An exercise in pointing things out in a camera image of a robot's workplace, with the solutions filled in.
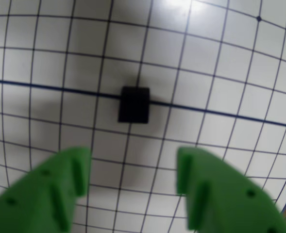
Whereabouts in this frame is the white folding go board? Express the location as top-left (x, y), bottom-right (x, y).
top-left (0, 0), bottom-right (286, 233)

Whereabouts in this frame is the black cube stone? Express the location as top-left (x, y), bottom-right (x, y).
top-left (118, 86), bottom-right (150, 124)

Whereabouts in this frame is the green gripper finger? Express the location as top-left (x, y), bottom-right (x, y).
top-left (0, 147), bottom-right (93, 233)
top-left (176, 147), bottom-right (286, 233)

